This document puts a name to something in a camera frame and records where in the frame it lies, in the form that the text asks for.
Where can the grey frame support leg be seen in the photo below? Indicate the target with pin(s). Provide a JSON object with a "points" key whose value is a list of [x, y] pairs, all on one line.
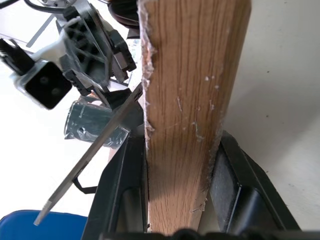
{"points": [[92, 150]]}

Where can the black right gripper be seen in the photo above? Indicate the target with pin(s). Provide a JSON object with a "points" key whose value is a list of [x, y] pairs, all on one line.
{"points": [[80, 13]]}

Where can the dark plastic bag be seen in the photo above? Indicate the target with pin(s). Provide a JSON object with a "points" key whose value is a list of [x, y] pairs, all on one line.
{"points": [[87, 120]]}

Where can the black round object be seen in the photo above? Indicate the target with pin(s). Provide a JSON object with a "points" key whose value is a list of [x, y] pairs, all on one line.
{"points": [[125, 12]]}

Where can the blue rounded object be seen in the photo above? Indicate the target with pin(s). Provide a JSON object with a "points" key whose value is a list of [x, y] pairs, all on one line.
{"points": [[22, 227]]}

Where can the wooden board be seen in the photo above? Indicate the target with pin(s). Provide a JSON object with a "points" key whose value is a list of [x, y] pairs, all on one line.
{"points": [[187, 87]]}

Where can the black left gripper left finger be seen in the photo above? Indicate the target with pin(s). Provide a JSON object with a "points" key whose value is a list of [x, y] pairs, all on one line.
{"points": [[112, 180]]}

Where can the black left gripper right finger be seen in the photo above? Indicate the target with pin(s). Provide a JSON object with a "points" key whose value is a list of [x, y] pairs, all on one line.
{"points": [[240, 180]]}

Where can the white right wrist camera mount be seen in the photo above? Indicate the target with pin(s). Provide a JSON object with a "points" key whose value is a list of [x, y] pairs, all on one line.
{"points": [[37, 58]]}

